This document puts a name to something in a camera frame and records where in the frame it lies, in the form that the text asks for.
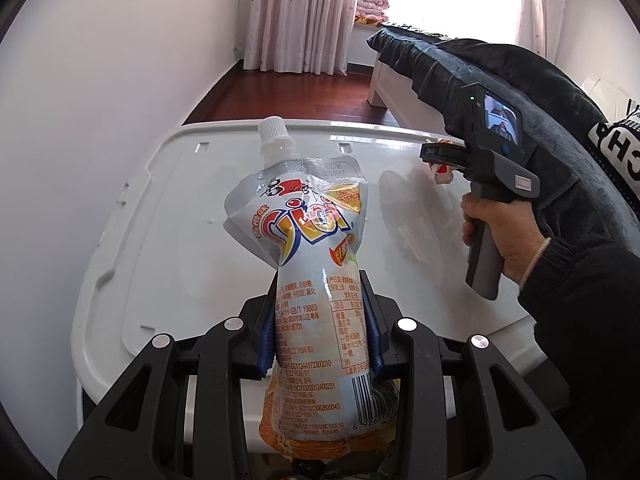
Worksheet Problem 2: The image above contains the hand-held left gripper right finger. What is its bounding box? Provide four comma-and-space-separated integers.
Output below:
360, 271, 586, 480

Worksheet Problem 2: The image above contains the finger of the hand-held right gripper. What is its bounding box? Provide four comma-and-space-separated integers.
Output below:
420, 142, 466, 171

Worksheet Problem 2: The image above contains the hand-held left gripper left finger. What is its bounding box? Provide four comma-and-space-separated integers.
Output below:
57, 280, 278, 480

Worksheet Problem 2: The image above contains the red and white wrapper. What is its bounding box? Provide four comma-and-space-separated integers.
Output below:
432, 137, 458, 186

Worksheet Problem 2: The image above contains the white and orange drink pouch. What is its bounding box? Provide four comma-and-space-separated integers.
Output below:
222, 116, 403, 461

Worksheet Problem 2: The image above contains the person's right forearm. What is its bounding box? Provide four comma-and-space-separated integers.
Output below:
517, 237, 640, 480

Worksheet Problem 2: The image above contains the person's right hand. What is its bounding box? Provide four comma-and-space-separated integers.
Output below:
460, 191, 553, 283

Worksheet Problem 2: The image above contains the dark blue blanket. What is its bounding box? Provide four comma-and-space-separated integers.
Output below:
367, 27, 640, 321

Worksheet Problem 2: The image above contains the black and white printed cloth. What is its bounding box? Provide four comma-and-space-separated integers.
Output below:
587, 102, 640, 201

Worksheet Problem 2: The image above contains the pink folded quilt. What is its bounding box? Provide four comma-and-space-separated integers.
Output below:
355, 0, 391, 26

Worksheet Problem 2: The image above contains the white plastic storage box lid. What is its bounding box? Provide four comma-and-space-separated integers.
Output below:
70, 119, 548, 456

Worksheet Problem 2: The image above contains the pink patterned curtain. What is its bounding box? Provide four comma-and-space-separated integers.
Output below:
242, 0, 361, 76
515, 0, 566, 61

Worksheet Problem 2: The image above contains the white bed frame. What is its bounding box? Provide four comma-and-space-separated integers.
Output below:
369, 55, 426, 128

